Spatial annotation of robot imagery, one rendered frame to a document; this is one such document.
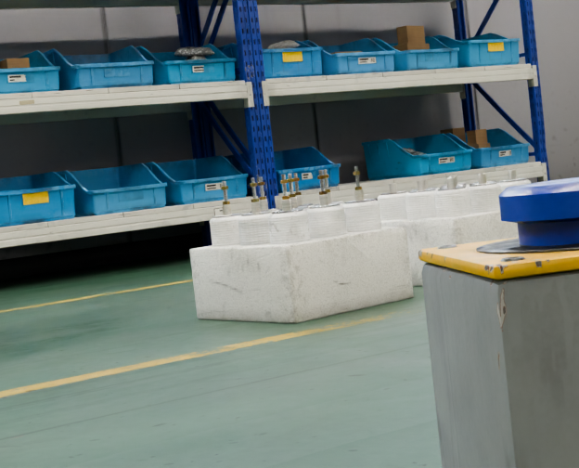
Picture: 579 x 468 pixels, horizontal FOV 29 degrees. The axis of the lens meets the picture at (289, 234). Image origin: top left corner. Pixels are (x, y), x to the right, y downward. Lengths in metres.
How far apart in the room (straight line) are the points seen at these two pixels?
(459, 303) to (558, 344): 0.03
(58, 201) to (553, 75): 3.82
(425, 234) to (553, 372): 2.78
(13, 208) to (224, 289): 2.11
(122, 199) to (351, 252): 2.38
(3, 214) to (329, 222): 2.28
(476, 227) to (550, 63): 4.64
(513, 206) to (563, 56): 7.40
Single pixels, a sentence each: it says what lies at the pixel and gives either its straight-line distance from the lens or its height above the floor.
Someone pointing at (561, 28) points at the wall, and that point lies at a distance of 7.70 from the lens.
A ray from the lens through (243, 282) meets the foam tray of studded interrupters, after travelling 2.71.
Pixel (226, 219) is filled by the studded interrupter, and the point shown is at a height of 0.24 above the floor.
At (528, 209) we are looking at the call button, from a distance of 0.28.
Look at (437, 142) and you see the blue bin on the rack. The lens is 6.26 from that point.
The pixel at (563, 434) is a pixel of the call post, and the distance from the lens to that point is 0.26.
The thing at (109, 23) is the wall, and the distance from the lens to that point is 5.82.
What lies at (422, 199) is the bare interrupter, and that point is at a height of 0.23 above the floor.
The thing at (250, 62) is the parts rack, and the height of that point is 0.87.
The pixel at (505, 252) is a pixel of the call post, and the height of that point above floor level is 0.31.
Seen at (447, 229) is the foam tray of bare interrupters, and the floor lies 0.15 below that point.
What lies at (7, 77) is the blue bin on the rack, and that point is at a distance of 4.84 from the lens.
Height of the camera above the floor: 0.34
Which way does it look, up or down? 3 degrees down
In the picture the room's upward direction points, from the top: 6 degrees counter-clockwise
